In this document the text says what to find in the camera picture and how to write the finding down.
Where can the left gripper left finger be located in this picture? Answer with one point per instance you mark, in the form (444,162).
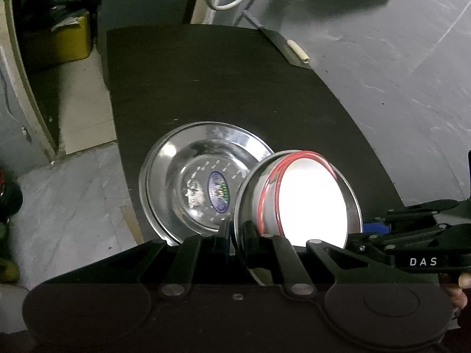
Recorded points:
(204,260)

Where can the cleaver knife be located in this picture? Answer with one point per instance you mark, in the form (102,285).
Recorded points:
(277,40)

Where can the cream rolled handle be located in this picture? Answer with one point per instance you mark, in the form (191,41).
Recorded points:
(301,54)

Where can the person's hand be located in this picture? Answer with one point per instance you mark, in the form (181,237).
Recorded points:
(456,287)

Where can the large steel plate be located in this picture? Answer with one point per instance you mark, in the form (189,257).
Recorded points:
(190,178)

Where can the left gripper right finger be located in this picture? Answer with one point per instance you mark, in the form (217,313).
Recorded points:
(273,260)

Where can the deep steel bowl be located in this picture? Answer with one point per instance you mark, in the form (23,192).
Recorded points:
(242,209)

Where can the white ceramic bowl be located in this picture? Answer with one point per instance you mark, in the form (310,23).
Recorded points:
(298,196)

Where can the black garbage bag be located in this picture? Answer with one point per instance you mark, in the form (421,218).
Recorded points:
(61,10)

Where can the dark cabinet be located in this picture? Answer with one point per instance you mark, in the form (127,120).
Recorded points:
(117,14)

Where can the yellow container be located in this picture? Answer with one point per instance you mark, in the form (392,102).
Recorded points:
(70,39)

